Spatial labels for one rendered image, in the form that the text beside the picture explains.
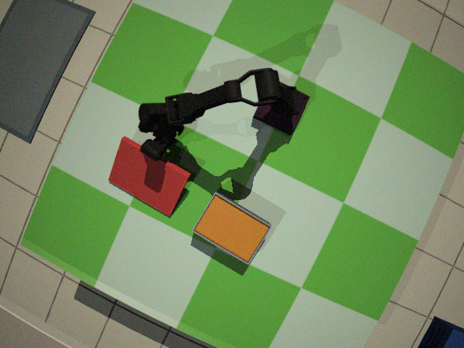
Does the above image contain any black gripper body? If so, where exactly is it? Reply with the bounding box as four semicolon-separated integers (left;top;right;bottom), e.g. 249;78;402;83
140;122;185;161

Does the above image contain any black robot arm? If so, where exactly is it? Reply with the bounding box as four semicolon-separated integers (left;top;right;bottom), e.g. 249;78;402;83
138;67;300;137

